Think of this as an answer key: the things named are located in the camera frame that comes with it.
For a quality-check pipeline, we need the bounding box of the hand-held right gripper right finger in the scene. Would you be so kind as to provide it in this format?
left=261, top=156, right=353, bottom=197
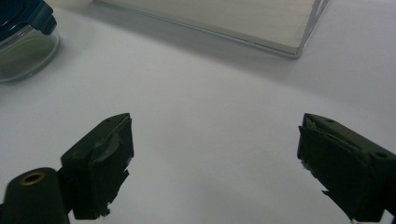
left=296, top=112, right=396, bottom=223

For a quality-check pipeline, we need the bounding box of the glass container with blue lid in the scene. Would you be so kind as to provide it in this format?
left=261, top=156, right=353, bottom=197
left=0, top=0, right=61, bottom=84

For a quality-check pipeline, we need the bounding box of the clear box with beige board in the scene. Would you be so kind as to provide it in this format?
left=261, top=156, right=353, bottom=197
left=92, top=0, right=331, bottom=60

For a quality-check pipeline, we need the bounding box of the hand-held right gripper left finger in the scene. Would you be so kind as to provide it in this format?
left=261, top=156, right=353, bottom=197
left=60, top=112, right=135, bottom=220

